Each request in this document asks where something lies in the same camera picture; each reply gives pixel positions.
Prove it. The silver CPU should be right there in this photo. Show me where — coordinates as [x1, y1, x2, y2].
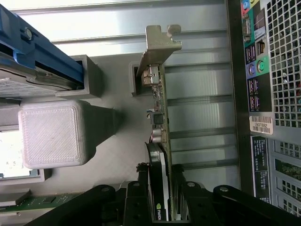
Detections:
[0, 130, 40, 179]

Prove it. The blue disk caddy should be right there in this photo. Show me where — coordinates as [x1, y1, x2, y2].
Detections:
[0, 4, 86, 90]

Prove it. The silver hard disk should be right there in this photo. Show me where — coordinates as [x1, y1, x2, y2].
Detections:
[0, 68, 72, 99]

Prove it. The open black PC case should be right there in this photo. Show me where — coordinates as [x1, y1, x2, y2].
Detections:
[227, 0, 301, 218]

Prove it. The grey parts rack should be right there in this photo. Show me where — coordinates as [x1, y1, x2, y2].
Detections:
[0, 54, 166, 212]

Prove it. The green RAM stick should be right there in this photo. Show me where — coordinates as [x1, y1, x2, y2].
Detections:
[0, 192, 87, 214]

